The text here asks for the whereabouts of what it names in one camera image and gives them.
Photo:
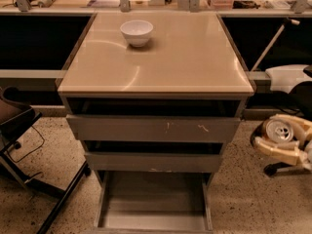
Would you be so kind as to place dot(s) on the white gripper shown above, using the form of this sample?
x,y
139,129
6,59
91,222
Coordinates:
x,y
308,145

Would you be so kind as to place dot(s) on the orange drink can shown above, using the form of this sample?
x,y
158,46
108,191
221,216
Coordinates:
x,y
283,131

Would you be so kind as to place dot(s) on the grey drawer cabinet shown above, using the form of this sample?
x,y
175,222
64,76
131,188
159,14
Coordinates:
x,y
188,57

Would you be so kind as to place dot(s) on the grey middle drawer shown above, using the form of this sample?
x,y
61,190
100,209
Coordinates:
x,y
164,157

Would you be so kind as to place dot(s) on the grey drawer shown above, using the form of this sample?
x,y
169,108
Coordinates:
x,y
164,157
152,203
161,120

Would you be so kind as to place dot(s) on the grey bottom drawer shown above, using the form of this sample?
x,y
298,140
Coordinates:
x,y
152,203

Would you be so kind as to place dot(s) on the grey top drawer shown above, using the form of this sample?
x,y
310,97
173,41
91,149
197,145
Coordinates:
x,y
161,120

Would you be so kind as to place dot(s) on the black office chair right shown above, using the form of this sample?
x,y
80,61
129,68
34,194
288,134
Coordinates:
x,y
294,81

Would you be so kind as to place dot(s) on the white ceramic bowl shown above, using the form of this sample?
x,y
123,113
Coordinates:
x,y
137,32

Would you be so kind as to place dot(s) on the paper booklet on shelf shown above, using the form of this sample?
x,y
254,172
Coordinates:
x,y
104,3

